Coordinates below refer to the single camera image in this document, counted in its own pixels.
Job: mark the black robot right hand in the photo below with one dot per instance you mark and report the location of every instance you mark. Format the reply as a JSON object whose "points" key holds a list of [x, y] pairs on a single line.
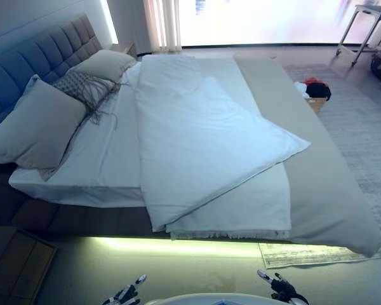
{"points": [[285, 289]]}

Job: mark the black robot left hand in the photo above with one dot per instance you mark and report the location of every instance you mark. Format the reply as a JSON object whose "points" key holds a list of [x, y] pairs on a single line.
{"points": [[127, 294]]}

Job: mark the white fringed blanket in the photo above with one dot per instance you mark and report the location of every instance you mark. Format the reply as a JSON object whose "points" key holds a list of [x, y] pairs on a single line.
{"points": [[241, 209]]}

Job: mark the white duvet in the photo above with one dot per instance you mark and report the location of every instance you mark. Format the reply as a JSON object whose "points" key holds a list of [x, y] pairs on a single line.
{"points": [[193, 127]]}

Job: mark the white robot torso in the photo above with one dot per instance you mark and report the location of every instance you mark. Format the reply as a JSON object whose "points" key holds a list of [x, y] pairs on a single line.
{"points": [[193, 300]]}

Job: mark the dark brown nightstand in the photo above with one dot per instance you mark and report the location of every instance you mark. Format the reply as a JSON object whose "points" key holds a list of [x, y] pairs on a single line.
{"points": [[19, 263]]}

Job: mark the beige bedspread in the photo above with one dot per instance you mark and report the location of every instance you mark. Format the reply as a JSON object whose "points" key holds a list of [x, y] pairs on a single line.
{"points": [[304, 159]]}

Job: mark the white mattress sheet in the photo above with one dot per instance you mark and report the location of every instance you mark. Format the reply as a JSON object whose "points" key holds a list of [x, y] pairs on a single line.
{"points": [[108, 143]]}

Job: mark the light grey rug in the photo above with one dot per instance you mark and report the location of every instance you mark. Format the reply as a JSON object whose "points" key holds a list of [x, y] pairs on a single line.
{"points": [[352, 143]]}

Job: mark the small wooden box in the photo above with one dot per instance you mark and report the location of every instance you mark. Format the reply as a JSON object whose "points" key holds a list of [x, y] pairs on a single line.
{"points": [[317, 104]]}

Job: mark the large beige pillow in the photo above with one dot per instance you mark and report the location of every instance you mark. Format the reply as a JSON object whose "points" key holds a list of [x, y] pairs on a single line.
{"points": [[101, 65], [35, 127]]}

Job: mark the black garment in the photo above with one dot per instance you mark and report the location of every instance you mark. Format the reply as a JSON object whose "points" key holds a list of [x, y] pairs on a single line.
{"points": [[319, 91]]}

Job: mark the white garment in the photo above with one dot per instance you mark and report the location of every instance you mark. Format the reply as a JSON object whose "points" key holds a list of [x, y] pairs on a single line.
{"points": [[300, 87]]}

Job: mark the red garment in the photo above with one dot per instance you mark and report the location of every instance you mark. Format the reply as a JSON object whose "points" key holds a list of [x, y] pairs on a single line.
{"points": [[311, 81]]}

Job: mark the grey fringed cushion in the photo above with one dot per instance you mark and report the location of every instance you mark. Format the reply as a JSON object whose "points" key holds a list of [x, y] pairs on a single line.
{"points": [[79, 87]]}

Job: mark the light wooden nightstand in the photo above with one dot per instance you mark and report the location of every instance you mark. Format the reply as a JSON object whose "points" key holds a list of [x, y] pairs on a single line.
{"points": [[128, 49]]}

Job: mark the grey tufted headboard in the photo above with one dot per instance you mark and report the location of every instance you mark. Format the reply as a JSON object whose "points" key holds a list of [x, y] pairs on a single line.
{"points": [[35, 54]]}

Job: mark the bright glass window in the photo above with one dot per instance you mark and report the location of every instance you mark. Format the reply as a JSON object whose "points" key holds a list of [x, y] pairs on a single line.
{"points": [[257, 22]]}

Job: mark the pale pink curtain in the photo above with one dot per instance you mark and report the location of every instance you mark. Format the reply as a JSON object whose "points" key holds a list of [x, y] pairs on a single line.
{"points": [[162, 25]]}

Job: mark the brown bed frame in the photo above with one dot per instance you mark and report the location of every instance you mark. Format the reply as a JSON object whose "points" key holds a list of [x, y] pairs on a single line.
{"points": [[50, 216]]}

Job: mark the metal frame cart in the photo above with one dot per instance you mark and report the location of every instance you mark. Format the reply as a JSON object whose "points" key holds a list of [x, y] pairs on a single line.
{"points": [[373, 9]]}

